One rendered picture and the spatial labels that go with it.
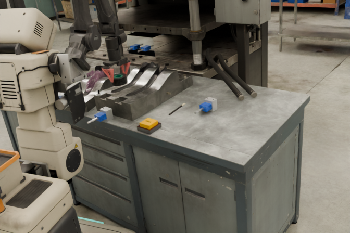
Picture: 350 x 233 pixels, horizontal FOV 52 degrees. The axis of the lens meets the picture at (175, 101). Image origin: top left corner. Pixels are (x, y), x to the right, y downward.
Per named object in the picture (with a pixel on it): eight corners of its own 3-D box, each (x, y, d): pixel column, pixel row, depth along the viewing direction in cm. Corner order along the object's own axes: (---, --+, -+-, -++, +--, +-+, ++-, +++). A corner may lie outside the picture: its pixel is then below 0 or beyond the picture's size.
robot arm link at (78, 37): (66, 46, 139) (78, 46, 137) (76, 25, 144) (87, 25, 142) (78, 59, 147) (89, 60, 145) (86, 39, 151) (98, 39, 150)
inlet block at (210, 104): (199, 119, 167) (198, 108, 165) (191, 116, 170) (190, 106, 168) (217, 108, 175) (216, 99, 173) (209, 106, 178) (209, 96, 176)
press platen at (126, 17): (203, 61, 223) (201, 32, 216) (73, 43, 299) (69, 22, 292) (262, 28, 281) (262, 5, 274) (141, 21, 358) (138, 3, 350)
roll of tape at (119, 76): (118, 87, 167) (116, 80, 166) (107, 84, 172) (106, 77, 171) (131, 81, 172) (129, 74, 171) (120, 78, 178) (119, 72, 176)
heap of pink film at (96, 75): (92, 92, 195) (89, 79, 192) (65, 91, 202) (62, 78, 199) (115, 75, 217) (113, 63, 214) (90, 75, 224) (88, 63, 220)
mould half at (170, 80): (133, 120, 172) (128, 95, 167) (97, 110, 187) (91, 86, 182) (192, 85, 207) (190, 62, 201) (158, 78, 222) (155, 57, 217)
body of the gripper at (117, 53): (128, 61, 170) (125, 45, 167) (111, 67, 163) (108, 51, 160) (119, 59, 174) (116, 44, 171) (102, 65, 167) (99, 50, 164)
